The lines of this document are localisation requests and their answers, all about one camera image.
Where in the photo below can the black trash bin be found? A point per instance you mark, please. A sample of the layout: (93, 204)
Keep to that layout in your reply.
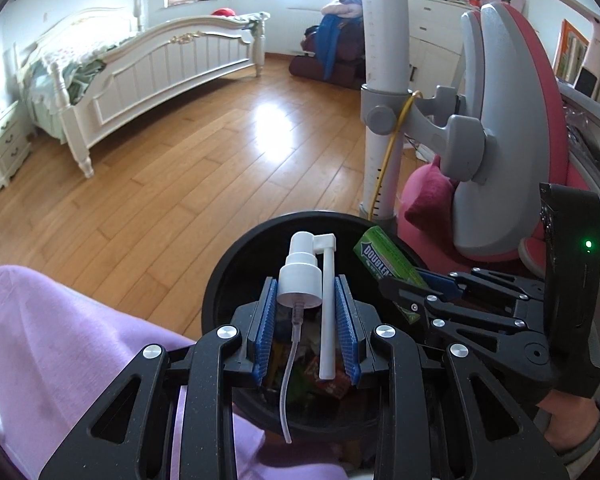
(240, 270)

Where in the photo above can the white bed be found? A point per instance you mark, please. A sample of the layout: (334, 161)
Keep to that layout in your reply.
(145, 70)

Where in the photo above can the white grey pole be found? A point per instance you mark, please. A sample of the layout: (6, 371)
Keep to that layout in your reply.
(385, 35)

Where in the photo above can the pink and grey chair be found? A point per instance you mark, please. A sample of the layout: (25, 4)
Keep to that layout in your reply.
(510, 110)

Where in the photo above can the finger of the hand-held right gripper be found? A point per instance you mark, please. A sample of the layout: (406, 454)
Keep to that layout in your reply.
(485, 287)
(495, 332)

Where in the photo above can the white spray pump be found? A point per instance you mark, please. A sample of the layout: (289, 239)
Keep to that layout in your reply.
(300, 265)

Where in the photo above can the white cabinet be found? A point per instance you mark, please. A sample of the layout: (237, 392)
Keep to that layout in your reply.
(432, 45)

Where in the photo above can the green gum box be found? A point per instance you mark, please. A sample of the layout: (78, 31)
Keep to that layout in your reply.
(380, 255)

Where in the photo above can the white nightstand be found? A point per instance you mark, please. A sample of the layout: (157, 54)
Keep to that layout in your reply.
(5, 145)

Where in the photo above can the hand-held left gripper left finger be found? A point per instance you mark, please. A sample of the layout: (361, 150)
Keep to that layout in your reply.
(262, 340)

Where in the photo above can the pile of clothes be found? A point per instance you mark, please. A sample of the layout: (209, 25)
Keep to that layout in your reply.
(330, 45)

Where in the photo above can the red cushion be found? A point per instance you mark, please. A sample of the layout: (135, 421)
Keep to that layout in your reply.
(427, 200)

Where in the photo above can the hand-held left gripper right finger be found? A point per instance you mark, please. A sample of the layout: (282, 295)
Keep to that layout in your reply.
(347, 340)

